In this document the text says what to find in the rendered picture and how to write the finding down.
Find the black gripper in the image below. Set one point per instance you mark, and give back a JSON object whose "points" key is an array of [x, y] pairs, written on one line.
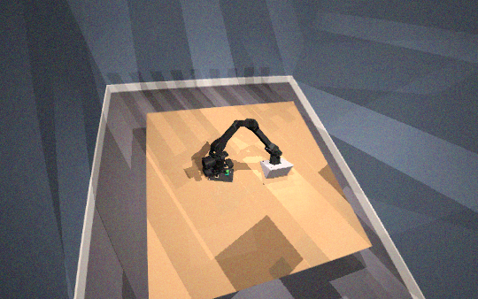
{"points": [[218, 168]]}

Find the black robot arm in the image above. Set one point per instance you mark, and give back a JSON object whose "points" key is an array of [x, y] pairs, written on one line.
{"points": [[220, 144]]}

